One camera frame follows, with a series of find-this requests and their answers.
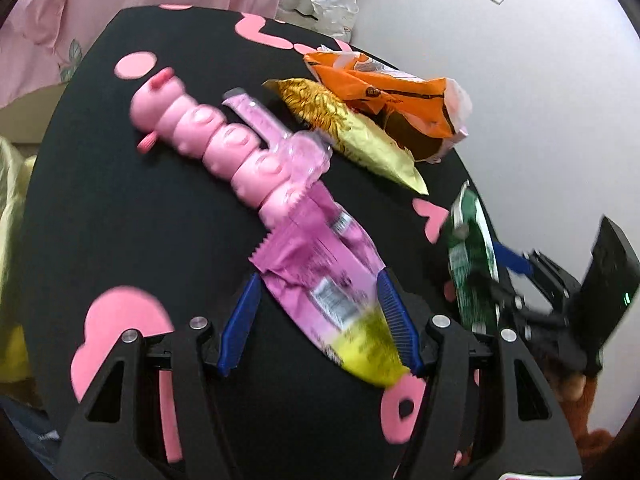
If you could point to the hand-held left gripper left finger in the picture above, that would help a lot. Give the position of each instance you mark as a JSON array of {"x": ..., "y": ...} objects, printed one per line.
[{"x": 240, "y": 325}]

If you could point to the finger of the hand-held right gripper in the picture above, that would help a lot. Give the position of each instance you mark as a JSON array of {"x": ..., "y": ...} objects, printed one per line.
[
  {"x": 515, "y": 262},
  {"x": 492, "y": 290}
]

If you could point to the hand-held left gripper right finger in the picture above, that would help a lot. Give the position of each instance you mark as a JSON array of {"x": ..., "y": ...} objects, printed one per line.
[{"x": 397, "y": 320}]

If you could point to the green snack wrapper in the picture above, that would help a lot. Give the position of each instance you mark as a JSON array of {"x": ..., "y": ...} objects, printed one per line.
[{"x": 470, "y": 260}]

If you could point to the pink and yellow wrapper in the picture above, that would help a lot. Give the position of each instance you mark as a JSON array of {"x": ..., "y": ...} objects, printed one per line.
[{"x": 320, "y": 260}]

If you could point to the gold snack wrapper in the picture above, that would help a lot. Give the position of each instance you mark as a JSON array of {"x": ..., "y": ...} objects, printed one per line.
[{"x": 350, "y": 135}]

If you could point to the orange snack wrapper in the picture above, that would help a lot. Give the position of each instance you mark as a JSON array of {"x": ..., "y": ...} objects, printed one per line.
[{"x": 400, "y": 95}]

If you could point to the yellow plastic bag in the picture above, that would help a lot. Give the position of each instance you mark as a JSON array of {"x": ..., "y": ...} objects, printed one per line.
[{"x": 10, "y": 210}]

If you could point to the person's right hand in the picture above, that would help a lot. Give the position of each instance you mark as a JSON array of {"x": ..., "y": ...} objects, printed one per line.
[{"x": 555, "y": 340}]

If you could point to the pink caterpillar toy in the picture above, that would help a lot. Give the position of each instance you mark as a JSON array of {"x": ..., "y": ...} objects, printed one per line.
[{"x": 210, "y": 130}]

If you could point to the clear pink packet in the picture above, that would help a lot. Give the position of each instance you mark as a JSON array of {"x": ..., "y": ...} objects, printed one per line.
[{"x": 270, "y": 125}]

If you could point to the white plastic bag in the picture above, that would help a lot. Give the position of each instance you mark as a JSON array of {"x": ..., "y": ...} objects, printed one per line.
[{"x": 335, "y": 7}]

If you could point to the pink floral blanket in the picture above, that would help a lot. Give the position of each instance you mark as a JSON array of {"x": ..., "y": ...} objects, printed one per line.
[{"x": 100, "y": 10}]

